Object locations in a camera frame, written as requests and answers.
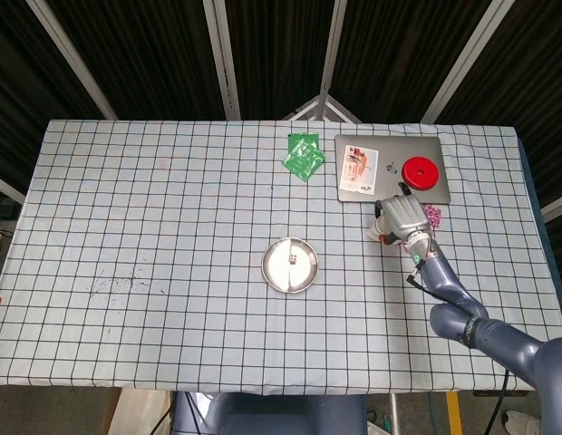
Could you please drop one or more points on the white red printed card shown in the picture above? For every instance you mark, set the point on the white red printed card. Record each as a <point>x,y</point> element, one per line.
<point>359,170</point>

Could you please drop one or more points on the round metal plate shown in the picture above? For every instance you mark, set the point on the round metal plate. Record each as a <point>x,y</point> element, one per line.
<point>274,272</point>

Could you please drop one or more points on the brown cardboard box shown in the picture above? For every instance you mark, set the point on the brown cardboard box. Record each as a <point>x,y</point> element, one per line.
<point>136,412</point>

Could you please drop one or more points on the red round disc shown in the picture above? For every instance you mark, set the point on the red round disc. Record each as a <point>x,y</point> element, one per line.
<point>420,172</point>

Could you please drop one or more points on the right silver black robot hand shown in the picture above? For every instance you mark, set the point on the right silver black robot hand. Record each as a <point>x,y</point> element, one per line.
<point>404,215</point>

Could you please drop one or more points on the grey closed laptop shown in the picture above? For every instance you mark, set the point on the grey closed laptop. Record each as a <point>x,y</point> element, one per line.
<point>390,149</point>

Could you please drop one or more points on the white frame post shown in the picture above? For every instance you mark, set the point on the white frame post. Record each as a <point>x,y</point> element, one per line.
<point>332,50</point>
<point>467,68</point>
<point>223,59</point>
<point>72,61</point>

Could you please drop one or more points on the white paper cup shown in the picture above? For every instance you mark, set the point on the white paper cup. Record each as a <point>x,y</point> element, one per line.
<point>375,231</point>

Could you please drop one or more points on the green sachet packet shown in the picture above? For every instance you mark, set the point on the green sachet packet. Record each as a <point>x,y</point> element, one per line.
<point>297,137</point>
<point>303,161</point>

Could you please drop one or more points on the blue-grey robot torso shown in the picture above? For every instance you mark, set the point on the blue-grey robot torso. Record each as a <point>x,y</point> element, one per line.
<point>272,414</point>

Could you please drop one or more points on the white triangular frame bracket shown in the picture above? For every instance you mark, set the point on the white triangular frame bracket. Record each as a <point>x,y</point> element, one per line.
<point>327,106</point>

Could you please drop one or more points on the blue checked tablecloth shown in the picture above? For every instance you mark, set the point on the blue checked tablecloth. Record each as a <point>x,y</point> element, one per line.
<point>172,226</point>

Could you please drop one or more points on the white frame rail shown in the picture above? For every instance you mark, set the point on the white frame rail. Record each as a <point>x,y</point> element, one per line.
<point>557,207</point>
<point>6,188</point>

